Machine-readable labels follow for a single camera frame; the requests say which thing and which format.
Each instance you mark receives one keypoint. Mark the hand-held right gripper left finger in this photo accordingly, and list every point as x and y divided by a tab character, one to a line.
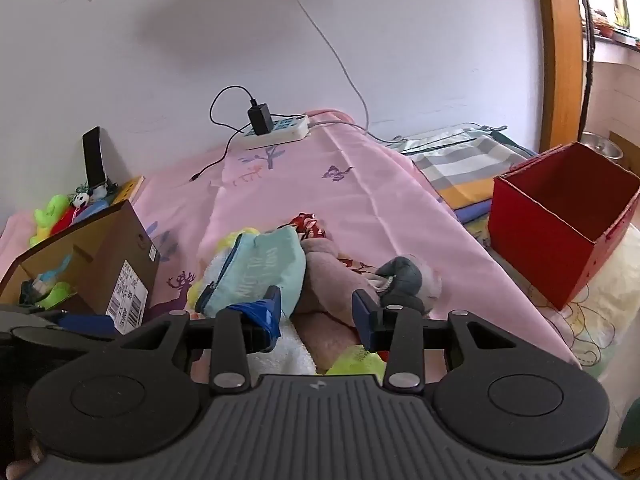
265	312

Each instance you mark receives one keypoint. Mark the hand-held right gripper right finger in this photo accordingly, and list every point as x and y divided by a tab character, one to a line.
362	310

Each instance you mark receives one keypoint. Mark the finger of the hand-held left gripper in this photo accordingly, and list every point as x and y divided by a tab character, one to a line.
87	323

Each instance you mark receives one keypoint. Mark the light teal zipper pouch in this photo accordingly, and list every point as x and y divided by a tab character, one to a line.
260	260

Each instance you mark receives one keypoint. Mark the grey plush toy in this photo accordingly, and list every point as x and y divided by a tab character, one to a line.
402	272

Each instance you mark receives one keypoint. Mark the pink plush toy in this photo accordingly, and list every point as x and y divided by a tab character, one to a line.
325	270

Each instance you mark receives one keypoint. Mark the brown cardboard box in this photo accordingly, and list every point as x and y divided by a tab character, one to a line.
100	245

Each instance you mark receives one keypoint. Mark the red patterned scarf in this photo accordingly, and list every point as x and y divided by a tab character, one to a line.
307	225

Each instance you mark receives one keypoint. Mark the red plush toy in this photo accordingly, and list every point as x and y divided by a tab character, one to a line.
67	220

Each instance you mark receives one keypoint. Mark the green plush toy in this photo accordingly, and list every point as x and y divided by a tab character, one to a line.
50	210

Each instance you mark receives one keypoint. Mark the blue glasses case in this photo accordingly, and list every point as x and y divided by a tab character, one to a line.
95	208

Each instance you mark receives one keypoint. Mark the small panda plush toy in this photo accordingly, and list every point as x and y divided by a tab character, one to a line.
80	200

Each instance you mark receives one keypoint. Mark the black phone stand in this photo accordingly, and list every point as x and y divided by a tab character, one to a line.
102	186

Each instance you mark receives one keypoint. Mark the yellow book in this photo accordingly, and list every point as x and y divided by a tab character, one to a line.
131	187

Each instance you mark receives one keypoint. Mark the black smartphone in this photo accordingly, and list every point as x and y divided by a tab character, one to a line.
94	157

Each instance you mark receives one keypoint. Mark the striped folded quilt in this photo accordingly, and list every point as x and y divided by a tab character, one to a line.
450	160

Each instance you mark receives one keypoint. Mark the white power strip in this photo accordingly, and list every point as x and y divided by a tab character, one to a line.
285	130

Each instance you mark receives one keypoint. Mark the red open box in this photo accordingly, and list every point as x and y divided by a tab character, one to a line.
530	230

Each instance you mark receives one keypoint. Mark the black charger adapter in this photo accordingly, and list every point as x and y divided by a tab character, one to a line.
261	120

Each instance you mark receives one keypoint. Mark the cream embroidered quilt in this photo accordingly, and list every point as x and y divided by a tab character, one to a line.
600	320

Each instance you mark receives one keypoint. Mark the metal basin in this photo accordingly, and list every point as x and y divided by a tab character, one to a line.
600	142

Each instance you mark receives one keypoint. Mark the wooden door frame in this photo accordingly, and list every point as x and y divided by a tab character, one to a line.
562	60

